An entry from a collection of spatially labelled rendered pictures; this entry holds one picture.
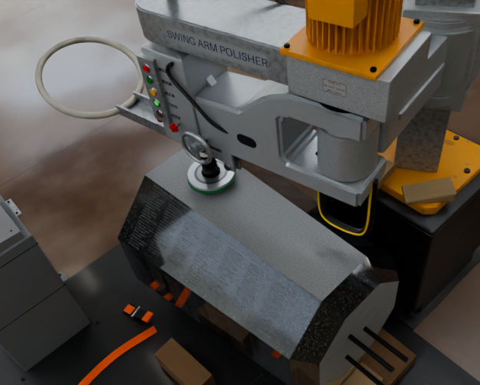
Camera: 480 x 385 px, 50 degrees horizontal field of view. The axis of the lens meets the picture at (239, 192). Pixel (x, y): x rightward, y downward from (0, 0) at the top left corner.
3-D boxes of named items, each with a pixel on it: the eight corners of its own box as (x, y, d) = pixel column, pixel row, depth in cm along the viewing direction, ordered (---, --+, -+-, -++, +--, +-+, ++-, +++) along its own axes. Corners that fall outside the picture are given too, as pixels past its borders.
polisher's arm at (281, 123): (384, 193, 184) (397, 78, 149) (352, 237, 173) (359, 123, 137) (223, 129, 219) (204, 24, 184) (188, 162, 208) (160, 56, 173)
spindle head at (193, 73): (269, 139, 206) (259, 39, 173) (236, 173, 195) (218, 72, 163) (201, 112, 223) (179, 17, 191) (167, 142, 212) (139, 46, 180)
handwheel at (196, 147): (228, 156, 198) (223, 125, 187) (212, 171, 193) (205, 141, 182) (198, 143, 205) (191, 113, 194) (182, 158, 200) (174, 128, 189)
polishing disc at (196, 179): (204, 198, 219) (204, 196, 218) (178, 173, 232) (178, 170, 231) (244, 174, 226) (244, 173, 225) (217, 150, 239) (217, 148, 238)
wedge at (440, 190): (449, 184, 223) (450, 176, 219) (454, 202, 216) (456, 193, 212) (401, 187, 225) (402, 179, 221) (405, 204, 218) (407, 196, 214)
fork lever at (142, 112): (262, 146, 209) (262, 137, 205) (234, 176, 199) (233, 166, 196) (142, 95, 241) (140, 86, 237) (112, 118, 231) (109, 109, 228)
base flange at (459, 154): (404, 115, 263) (405, 108, 260) (494, 159, 235) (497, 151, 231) (339, 165, 244) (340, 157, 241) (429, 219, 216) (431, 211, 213)
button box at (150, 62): (174, 121, 200) (157, 56, 179) (169, 124, 198) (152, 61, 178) (159, 114, 203) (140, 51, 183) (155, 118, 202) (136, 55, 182)
